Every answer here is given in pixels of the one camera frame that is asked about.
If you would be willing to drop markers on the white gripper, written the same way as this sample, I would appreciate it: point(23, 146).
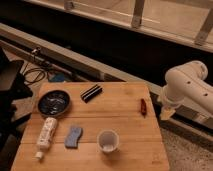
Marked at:
point(166, 113)

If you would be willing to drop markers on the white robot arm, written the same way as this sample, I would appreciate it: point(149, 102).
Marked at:
point(185, 81)

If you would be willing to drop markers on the small red pocket knife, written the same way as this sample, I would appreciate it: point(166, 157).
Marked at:
point(143, 107)

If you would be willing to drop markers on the white plastic cup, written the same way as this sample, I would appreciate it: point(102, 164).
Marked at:
point(108, 141)

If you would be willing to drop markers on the black striped comb block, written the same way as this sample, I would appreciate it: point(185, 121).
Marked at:
point(91, 93)

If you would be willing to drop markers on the blue sponge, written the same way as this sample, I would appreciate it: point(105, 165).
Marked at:
point(71, 140)

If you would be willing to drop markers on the blue object on floor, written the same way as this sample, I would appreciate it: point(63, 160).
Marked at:
point(57, 78)

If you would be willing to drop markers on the white lotion tube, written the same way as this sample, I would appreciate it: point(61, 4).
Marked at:
point(45, 137)

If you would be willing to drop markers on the black chair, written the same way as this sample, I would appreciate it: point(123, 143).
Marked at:
point(12, 87)

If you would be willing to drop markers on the metal window bracket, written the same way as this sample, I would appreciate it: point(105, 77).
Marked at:
point(137, 13)

